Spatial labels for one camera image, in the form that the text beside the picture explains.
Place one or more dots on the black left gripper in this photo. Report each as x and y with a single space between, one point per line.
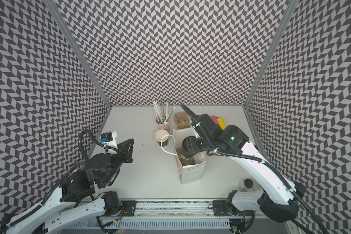
123 150

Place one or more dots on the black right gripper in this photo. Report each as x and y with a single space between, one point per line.
200 126

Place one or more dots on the pulp two cup carrier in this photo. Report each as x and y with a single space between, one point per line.
183 161

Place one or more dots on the cartoon animal paper gift bag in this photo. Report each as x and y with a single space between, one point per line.
190 170

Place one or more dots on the green straw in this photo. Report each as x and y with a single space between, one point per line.
168 116

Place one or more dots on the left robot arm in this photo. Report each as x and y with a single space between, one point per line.
72 199

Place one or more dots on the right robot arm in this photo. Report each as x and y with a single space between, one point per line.
279 198

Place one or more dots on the magenta paper napkin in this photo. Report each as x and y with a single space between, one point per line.
214 119

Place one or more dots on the yellow paper napkin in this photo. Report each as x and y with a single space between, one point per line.
221 123

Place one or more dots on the stacked pulp cup carriers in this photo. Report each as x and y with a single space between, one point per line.
182 120

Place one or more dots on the black sleeved paper cup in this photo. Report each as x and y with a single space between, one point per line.
162 137

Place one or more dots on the pink metal straw bucket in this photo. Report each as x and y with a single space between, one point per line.
162 126

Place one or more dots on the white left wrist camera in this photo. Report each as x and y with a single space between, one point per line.
108 139

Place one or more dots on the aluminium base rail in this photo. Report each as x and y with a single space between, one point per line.
154 208

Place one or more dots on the aluminium corner post right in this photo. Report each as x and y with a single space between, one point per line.
272 48

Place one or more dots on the aluminium corner post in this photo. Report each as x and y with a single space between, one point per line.
272 48
56 15

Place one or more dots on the aluminium corner post left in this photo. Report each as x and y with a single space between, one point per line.
56 15

